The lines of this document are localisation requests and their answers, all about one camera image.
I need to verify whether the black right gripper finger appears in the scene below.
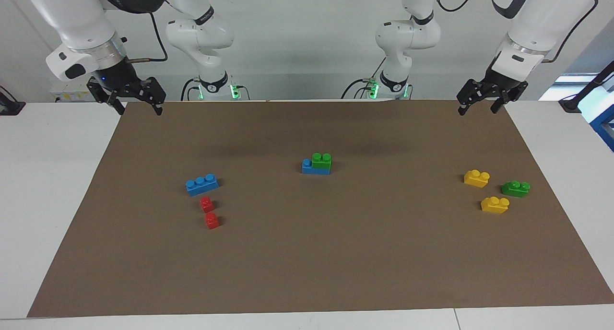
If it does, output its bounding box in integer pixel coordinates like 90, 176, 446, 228
87, 78, 126, 116
139, 77, 167, 116

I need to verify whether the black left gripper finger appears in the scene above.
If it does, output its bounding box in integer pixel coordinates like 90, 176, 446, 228
490, 83, 528, 114
457, 80, 487, 116

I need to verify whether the blue three-stud block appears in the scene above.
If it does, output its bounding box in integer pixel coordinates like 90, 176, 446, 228
186, 174, 219, 197
301, 158, 331, 175

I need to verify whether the yellow two-stud block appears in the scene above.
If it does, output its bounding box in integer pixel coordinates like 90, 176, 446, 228
481, 196, 510, 214
463, 169, 491, 189

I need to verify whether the black table clamp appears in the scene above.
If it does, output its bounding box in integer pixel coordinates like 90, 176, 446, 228
0, 85, 25, 116

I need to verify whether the brown table mat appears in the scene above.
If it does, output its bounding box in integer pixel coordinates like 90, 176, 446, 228
27, 100, 614, 318

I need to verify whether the black right base cable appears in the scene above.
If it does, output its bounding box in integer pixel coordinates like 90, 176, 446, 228
180, 77, 202, 101

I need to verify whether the black base cable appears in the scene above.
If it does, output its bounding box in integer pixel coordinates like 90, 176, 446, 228
342, 57, 387, 100
180, 77, 202, 101

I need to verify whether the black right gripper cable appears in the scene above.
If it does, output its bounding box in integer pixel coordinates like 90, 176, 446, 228
126, 11, 168, 64

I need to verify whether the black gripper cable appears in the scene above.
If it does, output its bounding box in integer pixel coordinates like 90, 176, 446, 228
126, 11, 168, 64
542, 0, 600, 64

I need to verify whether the white wall socket box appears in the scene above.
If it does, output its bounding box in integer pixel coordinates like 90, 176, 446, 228
50, 83, 104, 103

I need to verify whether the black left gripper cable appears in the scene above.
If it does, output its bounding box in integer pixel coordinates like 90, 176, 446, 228
542, 0, 600, 64

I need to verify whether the blue metal frame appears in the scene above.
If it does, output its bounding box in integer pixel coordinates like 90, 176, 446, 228
589, 112, 614, 152

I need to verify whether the black left base cable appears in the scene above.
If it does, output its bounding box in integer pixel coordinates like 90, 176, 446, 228
342, 57, 387, 100

